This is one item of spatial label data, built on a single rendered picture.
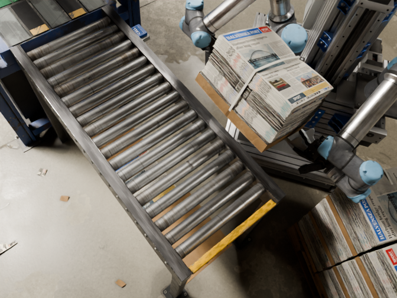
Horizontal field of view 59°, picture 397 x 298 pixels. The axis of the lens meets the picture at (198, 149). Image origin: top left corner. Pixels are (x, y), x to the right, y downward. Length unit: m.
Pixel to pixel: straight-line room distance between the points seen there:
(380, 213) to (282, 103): 0.69
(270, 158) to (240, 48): 1.12
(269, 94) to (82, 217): 1.49
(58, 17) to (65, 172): 0.95
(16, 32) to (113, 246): 1.26
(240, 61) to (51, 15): 1.15
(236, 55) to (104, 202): 1.39
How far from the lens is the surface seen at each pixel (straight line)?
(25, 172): 2.50
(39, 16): 2.08
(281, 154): 2.28
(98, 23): 1.98
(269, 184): 1.51
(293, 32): 1.69
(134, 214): 1.41
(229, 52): 1.25
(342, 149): 1.31
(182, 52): 2.92
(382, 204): 1.65
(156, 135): 1.55
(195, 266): 1.35
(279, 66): 1.30
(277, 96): 1.16
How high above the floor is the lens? 2.15
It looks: 62 degrees down
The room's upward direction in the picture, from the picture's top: 11 degrees clockwise
